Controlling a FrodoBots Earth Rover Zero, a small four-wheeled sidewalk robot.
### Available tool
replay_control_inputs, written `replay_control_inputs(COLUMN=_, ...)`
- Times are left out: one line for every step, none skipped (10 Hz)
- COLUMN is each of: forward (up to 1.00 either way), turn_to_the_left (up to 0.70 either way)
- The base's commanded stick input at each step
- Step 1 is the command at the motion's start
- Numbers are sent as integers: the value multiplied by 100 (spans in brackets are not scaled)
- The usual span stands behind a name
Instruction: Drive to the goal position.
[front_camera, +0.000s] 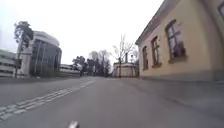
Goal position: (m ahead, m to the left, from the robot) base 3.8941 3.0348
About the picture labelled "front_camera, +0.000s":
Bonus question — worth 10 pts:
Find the small yellow building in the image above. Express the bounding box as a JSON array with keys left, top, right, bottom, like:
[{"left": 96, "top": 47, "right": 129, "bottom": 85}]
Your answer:
[{"left": 112, "top": 62, "right": 140, "bottom": 79}]

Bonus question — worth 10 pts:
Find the group of trees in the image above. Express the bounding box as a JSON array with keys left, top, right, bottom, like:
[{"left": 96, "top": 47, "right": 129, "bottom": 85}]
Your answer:
[{"left": 71, "top": 49, "right": 113, "bottom": 78}]

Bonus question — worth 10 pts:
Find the bare tree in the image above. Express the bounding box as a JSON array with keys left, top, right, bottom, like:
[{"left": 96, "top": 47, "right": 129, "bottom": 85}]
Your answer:
[{"left": 111, "top": 34, "right": 138, "bottom": 64}]

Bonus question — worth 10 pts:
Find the grey asphalt road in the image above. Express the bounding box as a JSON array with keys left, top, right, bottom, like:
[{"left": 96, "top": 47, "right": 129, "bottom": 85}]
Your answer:
[{"left": 0, "top": 76, "right": 224, "bottom": 128}]

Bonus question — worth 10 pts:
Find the low pale building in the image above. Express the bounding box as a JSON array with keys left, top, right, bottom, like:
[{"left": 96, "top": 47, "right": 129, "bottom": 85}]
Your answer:
[{"left": 59, "top": 63, "right": 82, "bottom": 75}]

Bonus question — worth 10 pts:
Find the glass-fronted building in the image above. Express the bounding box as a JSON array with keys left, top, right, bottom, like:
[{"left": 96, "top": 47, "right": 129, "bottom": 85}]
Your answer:
[{"left": 19, "top": 30, "right": 63, "bottom": 78}]

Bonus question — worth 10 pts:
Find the robot's own part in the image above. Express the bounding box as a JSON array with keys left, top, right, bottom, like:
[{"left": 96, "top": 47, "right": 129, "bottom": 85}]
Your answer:
[{"left": 67, "top": 120, "right": 80, "bottom": 128}]

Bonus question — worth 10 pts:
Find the grass strip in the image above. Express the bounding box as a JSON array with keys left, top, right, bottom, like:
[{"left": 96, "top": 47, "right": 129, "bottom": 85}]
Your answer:
[{"left": 0, "top": 75, "right": 81, "bottom": 83}]

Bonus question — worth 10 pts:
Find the cobblestone strip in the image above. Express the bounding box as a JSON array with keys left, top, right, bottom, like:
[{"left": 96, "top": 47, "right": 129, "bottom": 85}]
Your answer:
[{"left": 0, "top": 79, "right": 96, "bottom": 122}]

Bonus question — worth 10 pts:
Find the yellow building with brown windows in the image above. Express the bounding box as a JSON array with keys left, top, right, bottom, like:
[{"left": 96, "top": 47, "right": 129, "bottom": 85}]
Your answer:
[{"left": 134, "top": 0, "right": 224, "bottom": 83}]

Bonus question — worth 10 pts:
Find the tall pine tree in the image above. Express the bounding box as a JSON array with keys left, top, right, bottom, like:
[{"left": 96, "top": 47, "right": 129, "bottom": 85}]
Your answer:
[{"left": 13, "top": 20, "right": 34, "bottom": 79}]

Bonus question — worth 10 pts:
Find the pale multi-storey building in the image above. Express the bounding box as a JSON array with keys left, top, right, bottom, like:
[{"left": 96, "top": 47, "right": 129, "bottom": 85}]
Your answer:
[{"left": 0, "top": 49, "right": 23, "bottom": 78}]

